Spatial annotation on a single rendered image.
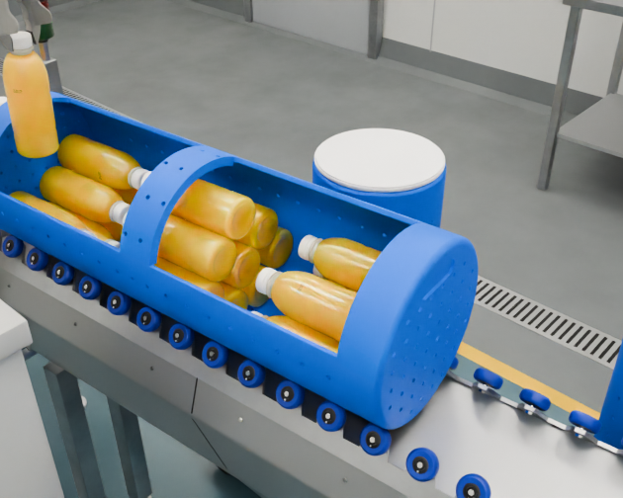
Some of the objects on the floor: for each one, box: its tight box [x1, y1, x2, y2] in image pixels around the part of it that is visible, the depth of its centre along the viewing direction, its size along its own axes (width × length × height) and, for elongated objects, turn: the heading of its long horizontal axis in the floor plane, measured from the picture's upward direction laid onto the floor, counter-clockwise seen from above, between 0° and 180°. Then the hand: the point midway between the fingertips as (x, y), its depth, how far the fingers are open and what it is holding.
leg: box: [43, 362, 106, 498], centre depth 185 cm, size 6×6×63 cm
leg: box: [107, 397, 152, 498], centre depth 194 cm, size 6×6×63 cm
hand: (19, 39), depth 122 cm, fingers closed on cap, 4 cm apart
